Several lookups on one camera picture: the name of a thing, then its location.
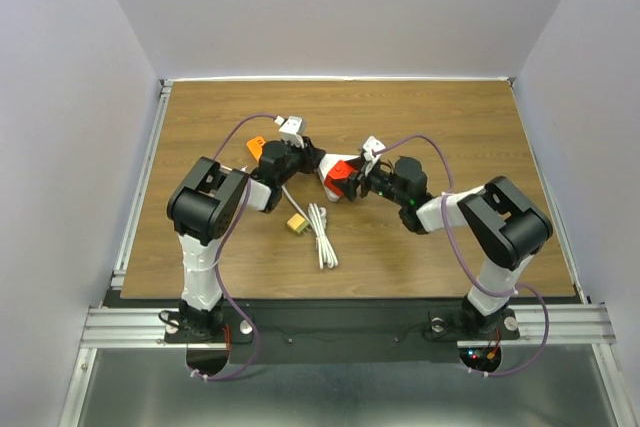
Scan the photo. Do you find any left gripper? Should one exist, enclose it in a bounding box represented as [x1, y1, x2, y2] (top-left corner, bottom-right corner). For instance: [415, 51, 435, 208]
[277, 137, 326, 188]

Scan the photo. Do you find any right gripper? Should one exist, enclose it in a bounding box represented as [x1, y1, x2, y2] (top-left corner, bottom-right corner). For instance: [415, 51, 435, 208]
[333, 156, 408, 207]

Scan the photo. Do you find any red cube socket adapter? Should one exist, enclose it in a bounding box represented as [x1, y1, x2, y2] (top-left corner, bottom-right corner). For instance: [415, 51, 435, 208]
[323, 160, 355, 197]

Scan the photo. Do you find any white triangular power strip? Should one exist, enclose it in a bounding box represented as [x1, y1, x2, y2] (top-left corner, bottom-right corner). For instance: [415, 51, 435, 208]
[318, 153, 358, 202]

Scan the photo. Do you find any yellow plug adapter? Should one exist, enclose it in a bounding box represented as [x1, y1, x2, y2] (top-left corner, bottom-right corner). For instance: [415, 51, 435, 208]
[286, 213, 310, 236]

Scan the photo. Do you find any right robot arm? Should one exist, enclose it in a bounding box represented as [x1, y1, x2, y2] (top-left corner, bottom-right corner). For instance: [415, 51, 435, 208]
[326, 157, 553, 337]

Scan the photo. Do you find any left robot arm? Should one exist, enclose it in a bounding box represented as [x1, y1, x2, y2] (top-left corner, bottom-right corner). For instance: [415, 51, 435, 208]
[159, 136, 326, 344]

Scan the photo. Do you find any orange power strip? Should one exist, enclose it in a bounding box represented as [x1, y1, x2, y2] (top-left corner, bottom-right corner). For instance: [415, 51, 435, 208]
[246, 136, 266, 161]

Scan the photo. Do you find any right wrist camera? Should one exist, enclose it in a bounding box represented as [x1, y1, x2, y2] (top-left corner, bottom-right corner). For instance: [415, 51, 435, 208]
[361, 135, 386, 176]

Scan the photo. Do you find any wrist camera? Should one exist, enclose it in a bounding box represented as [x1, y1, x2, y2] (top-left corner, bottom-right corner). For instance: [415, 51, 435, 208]
[361, 135, 386, 176]
[274, 116, 306, 148]

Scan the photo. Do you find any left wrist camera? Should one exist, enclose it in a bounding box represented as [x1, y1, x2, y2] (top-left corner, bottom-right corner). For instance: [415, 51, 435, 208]
[274, 116, 306, 148]

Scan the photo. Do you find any white power strip cord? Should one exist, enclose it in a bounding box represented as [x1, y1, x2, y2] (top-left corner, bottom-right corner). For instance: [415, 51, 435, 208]
[280, 184, 340, 271]

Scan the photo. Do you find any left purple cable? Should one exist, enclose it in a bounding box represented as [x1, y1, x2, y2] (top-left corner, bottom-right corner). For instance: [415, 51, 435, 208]
[189, 113, 284, 383]

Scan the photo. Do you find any purple cable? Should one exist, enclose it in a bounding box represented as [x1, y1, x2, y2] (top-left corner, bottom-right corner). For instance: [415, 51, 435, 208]
[372, 134, 554, 379]
[189, 113, 284, 383]

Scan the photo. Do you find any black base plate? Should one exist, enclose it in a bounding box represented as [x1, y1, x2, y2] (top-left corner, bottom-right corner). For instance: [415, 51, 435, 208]
[160, 298, 520, 364]

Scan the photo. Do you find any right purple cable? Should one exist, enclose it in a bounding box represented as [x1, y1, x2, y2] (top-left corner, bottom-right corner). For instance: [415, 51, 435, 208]
[372, 134, 554, 379]

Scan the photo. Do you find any aluminium frame rail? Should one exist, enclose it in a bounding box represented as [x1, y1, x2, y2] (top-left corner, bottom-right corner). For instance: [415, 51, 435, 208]
[59, 79, 173, 426]

